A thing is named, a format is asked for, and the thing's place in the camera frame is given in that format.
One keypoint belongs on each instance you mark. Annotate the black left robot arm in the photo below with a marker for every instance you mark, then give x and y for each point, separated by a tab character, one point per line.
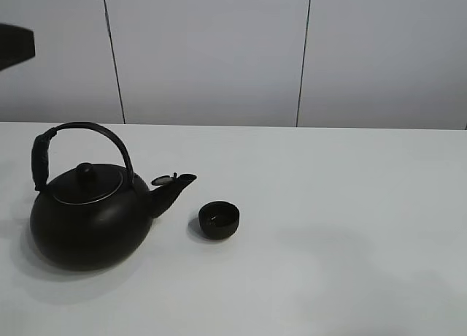
16	45

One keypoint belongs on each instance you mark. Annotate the black round teapot kettle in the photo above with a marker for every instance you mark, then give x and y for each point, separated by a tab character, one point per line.
95	215

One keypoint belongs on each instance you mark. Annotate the small black teacup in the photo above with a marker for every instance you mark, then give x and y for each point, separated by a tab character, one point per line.
219	220

